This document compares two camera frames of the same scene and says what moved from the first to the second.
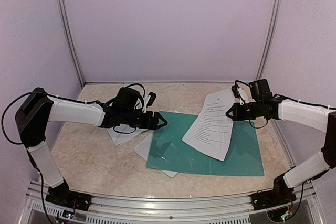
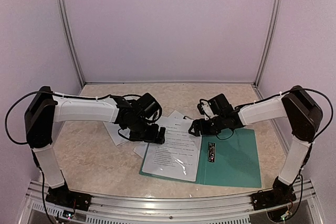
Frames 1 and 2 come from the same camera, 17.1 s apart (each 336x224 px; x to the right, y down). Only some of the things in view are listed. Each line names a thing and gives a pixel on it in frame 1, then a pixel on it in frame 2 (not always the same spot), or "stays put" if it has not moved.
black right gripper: x=238 y=116 → x=196 y=124
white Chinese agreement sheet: x=211 y=132 → x=178 y=157
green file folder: x=167 y=151 → x=227 y=157
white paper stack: x=119 y=138 stays put
